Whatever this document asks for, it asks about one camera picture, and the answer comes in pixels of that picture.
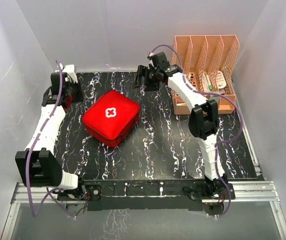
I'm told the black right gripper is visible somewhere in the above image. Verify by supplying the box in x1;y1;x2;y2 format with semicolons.
133;66;159;92

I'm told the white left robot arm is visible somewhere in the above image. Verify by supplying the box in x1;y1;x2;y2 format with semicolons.
15;64;86;200

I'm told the peach plastic desk organizer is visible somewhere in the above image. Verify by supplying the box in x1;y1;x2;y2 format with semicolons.
171;35;240;102

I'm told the red black medicine case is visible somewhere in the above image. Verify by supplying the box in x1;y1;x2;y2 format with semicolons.
82;90;140;148

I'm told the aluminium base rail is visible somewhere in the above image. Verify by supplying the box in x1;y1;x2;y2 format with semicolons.
10;181;281;205

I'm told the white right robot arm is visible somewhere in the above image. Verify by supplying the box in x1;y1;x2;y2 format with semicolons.
135;52;232;199

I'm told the pink white card pack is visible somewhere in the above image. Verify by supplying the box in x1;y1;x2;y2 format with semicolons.
216;70;227;89

